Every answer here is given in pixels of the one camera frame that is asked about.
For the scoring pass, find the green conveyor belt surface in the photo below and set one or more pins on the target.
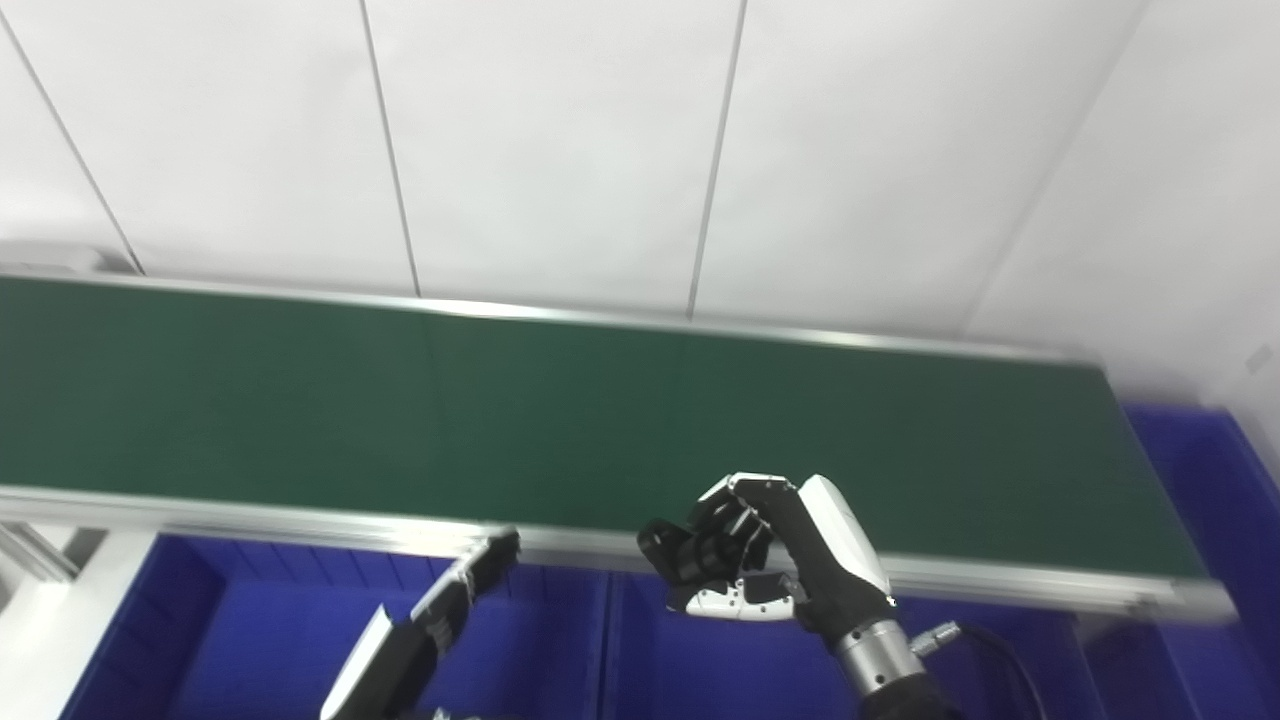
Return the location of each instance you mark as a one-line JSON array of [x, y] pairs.
[[500, 420]]

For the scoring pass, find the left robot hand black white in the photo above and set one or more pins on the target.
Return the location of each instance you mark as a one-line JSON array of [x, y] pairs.
[[400, 650]]

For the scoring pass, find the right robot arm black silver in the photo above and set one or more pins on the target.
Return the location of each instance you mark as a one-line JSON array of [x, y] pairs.
[[885, 670]]

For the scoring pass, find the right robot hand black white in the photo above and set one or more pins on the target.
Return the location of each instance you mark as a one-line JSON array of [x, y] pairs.
[[830, 560]]

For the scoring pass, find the black machined flange part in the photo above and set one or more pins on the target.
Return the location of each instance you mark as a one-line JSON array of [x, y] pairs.
[[665, 550]]

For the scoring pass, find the green conveyor belt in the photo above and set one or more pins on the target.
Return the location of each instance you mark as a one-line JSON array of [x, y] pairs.
[[250, 520]]

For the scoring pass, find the blue plastic bin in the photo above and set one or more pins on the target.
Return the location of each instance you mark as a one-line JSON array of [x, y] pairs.
[[720, 670], [260, 640], [1220, 500]]

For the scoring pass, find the white conveyor support stand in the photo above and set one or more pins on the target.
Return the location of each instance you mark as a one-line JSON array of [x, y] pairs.
[[50, 640]]

